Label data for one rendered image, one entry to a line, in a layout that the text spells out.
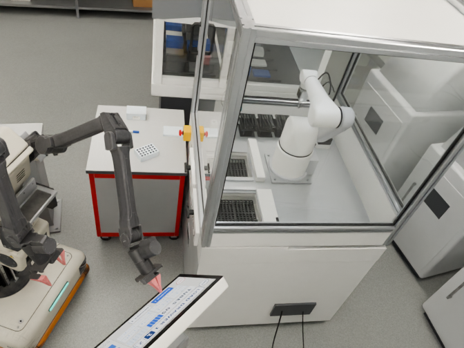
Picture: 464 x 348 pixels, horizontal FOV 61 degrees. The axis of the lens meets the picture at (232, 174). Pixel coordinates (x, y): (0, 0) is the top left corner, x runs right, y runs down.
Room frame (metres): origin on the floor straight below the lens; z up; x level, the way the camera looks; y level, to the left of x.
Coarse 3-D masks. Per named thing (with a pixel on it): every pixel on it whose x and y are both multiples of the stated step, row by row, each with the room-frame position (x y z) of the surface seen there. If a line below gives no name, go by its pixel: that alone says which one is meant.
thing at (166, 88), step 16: (160, 0) 2.25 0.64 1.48; (176, 0) 2.28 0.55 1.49; (192, 0) 2.30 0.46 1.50; (160, 16) 2.25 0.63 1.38; (176, 16) 2.28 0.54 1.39; (192, 16) 2.30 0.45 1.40; (160, 32) 2.26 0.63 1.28; (160, 48) 2.26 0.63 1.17; (160, 64) 2.26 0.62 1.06; (160, 80) 2.26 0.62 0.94; (176, 80) 2.29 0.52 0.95; (192, 80) 2.32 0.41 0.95; (160, 96) 2.48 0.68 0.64; (176, 96) 2.29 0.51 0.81
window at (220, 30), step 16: (208, 0) 1.92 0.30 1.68; (224, 0) 1.46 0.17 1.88; (208, 16) 1.85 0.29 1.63; (224, 16) 1.41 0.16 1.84; (208, 32) 1.78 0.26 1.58; (224, 32) 1.36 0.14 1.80; (208, 48) 1.71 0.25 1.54; (224, 48) 1.31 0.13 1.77; (208, 64) 1.65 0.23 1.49; (224, 64) 1.27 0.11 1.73; (208, 80) 1.58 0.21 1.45; (224, 80) 1.22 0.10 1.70; (208, 96) 1.52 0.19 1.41; (224, 96) 1.17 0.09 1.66; (208, 112) 1.46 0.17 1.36; (208, 128) 1.40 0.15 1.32; (208, 144) 1.34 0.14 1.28; (208, 160) 1.28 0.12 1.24; (208, 176) 1.22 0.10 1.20
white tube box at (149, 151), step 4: (148, 144) 1.76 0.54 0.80; (152, 144) 1.76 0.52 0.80; (136, 148) 1.70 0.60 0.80; (140, 148) 1.71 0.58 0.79; (144, 148) 1.71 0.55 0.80; (148, 148) 1.72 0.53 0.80; (152, 148) 1.73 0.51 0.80; (156, 148) 1.74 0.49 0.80; (136, 152) 1.67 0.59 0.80; (140, 152) 1.68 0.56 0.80; (144, 152) 1.68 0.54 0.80; (148, 152) 1.69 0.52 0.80; (152, 152) 1.70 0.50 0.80; (156, 152) 1.71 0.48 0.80; (136, 156) 1.67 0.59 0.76; (140, 156) 1.64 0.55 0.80; (144, 156) 1.65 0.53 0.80; (148, 156) 1.67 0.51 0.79; (152, 156) 1.69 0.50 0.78; (156, 156) 1.71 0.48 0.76; (140, 160) 1.64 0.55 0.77; (144, 160) 1.65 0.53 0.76
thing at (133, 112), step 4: (128, 108) 2.04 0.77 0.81; (132, 108) 2.04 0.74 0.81; (136, 108) 2.05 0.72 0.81; (140, 108) 2.06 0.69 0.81; (144, 108) 2.08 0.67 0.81; (128, 112) 2.00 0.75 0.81; (132, 112) 2.01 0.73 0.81; (136, 112) 2.02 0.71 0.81; (140, 112) 2.03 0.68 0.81; (144, 112) 2.04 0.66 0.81; (128, 116) 1.99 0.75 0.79; (132, 116) 2.00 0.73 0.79; (136, 116) 2.00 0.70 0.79; (140, 116) 2.01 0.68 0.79; (144, 116) 2.02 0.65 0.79
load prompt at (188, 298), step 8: (200, 288) 0.70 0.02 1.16; (192, 296) 0.66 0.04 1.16; (184, 304) 0.62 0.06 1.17; (176, 312) 0.59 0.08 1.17; (160, 320) 0.56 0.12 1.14; (168, 320) 0.56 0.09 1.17; (152, 328) 0.53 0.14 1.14; (160, 328) 0.53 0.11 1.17; (144, 336) 0.50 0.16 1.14; (152, 336) 0.49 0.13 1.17; (136, 344) 0.47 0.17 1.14
